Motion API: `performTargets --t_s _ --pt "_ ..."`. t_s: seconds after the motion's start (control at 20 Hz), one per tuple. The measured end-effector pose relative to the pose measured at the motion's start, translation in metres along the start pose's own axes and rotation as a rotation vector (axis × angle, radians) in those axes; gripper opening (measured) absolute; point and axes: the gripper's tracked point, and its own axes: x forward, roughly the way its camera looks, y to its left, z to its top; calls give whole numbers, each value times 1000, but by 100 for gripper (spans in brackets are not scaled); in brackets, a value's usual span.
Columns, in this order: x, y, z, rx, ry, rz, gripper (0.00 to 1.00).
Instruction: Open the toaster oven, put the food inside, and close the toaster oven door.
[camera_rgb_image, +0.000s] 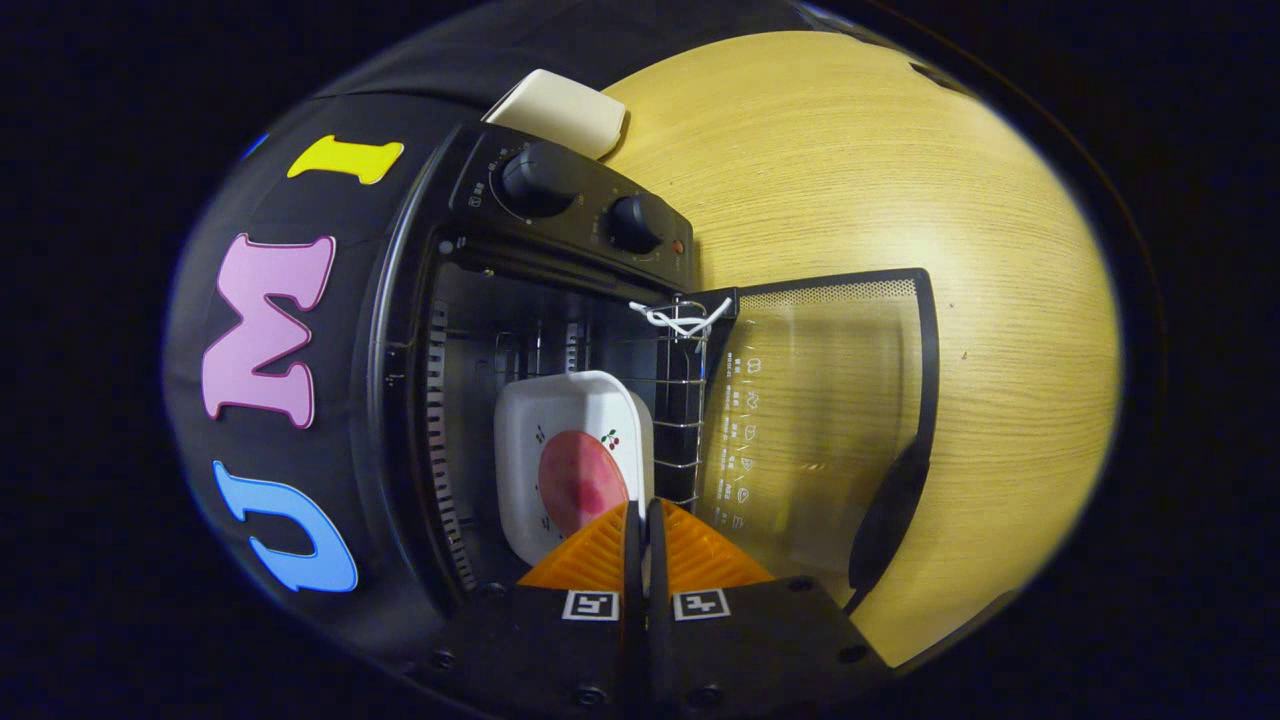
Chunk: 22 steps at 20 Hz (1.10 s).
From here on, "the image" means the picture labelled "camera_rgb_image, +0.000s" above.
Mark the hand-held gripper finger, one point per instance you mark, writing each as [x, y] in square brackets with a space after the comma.
[656, 550]
[633, 550]

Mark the pink round food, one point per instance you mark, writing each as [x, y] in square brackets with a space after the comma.
[580, 480]

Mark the white square plate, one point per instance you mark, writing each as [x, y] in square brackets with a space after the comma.
[520, 470]

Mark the black toaster oven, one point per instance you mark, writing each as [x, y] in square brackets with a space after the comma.
[560, 230]

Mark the white toaster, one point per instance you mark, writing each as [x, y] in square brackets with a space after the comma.
[560, 110]

